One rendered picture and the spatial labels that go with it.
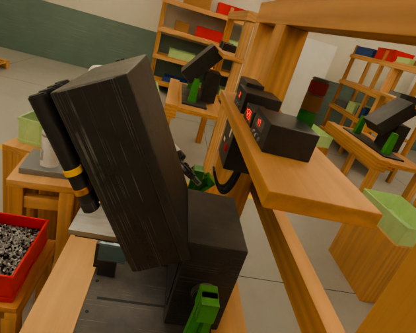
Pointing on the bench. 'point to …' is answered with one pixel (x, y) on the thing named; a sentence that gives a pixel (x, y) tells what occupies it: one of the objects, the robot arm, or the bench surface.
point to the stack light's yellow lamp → (312, 103)
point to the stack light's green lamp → (306, 117)
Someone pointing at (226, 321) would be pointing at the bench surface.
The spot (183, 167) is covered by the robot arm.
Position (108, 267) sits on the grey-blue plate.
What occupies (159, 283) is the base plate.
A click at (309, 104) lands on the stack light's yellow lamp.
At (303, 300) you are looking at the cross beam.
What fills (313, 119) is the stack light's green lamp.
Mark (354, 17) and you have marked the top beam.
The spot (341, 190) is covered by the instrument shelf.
